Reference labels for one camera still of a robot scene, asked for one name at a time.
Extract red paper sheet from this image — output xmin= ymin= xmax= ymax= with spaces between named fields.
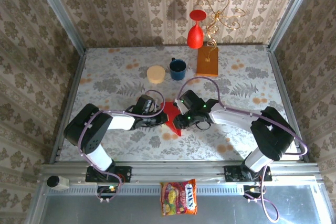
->
xmin=160 ymin=100 xmax=184 ymax=137

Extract beige round lid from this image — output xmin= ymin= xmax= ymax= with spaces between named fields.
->
xmin=146 ymin=65 xmax=166 ymax=85

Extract dark blue mug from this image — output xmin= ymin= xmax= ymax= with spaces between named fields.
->
xmin=169 ymin=57 xmax=187 ymax=81

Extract orange wooden rack base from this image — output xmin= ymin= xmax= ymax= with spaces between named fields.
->
xmin=196 ymin=46 xmax=219 ymax=77

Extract floral tablecloth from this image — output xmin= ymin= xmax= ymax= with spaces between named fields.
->
xmin=58 ymin=45 xmax=302 ymax=162

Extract red yellow candy bag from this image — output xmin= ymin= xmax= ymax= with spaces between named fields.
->
xmin=160 ymin=178 xmax=198 ymax=216

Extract black connector box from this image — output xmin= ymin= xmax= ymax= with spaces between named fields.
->
xmin=243 ymin=185 xmax=265 ymax=195
xmin=97 ymin=185 xmax=119 ymax=195

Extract red wine glass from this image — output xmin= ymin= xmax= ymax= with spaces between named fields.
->
xmin=186 ymin=9 xmax=207 ymax=49

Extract grey metal panel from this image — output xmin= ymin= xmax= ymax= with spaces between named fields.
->
xmin=39 ymin=195 xmax=331 ymax=224

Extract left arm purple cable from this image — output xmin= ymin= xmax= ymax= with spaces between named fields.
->
xmin=78 ymin=90 xmax=165 ymax=204

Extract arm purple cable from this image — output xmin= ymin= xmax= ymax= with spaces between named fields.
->
xmin=177 ymin=77 xmax=308 ymax=222
xmin=78 ymin=90 xmax=165 ymax=204

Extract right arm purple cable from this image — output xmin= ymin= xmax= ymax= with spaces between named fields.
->
xmin=177 ymin=77 xmax=308 ymax=222

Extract aluminium frame cross rail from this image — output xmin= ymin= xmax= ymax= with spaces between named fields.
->
xmin=40 ymin=161 xmax=320 ymax=184

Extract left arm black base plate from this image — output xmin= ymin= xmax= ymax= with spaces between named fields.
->
xmin=85 ymin=165 xmax=132 ymax=183

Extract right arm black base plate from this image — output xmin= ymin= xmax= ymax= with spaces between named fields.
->
xmin=223 ymin=165 xmax=272 ymax=183

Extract grey slotted cable duct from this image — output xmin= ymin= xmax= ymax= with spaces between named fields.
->
xmin=43 ymin=183 xmax=322 ymax=196

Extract aluminium table side rail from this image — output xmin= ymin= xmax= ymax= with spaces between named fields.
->
xmin=49 ymin=50 xmax=87 ymax=164
xmin=266 ymin=45 xmax=310 ymax=163

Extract gold wire glass rack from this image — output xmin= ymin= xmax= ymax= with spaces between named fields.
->
xmin=196 ymin=0 xmax=247 ymax=62

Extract small black white camera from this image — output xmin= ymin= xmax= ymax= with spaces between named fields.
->
xmin=46 ymin=175 xmax=70 ymax=191

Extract aluminium frame post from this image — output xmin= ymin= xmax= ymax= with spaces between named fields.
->
xmin=267 ymin=0 xmax=316 ymax=51
xmin=30 ymin=0 xmax=86 ymax=54

